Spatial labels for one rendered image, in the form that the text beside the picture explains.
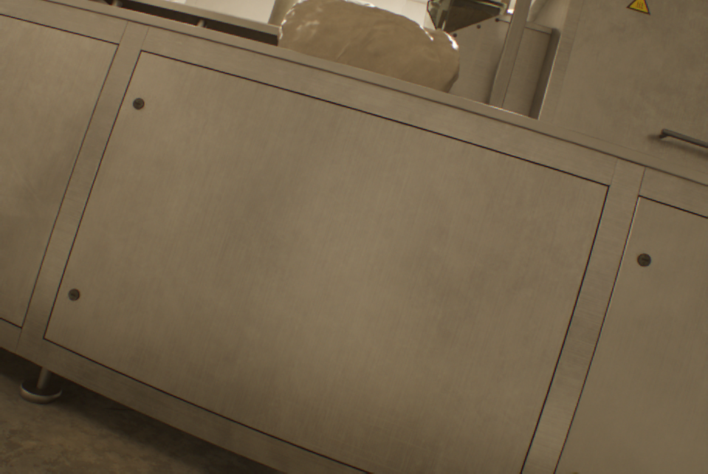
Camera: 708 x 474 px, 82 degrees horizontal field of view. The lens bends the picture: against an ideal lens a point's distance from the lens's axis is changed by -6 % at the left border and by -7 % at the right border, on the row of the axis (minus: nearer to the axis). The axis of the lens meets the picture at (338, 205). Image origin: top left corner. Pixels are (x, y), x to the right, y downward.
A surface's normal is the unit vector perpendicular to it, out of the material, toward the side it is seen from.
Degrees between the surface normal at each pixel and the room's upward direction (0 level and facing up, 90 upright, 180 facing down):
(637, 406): 90
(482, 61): 90
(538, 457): 90
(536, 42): 90
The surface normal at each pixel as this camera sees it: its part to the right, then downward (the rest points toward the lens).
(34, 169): -0.11, -0.09
